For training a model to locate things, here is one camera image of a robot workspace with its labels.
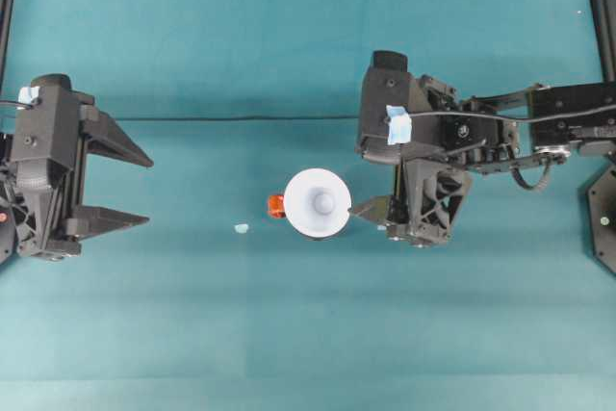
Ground white paper cup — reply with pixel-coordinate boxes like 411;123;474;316
282;167;353;243

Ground blue tape label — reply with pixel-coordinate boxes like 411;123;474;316
18;85;42;107
386;103;413;146

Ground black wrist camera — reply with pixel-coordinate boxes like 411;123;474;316
354;49;424;165
10;73;82;179

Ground black corrugated cable loop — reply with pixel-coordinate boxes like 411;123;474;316
508;154;553;192

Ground black frame rail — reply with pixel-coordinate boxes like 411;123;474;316
0;0;18;90
587;0;616;84

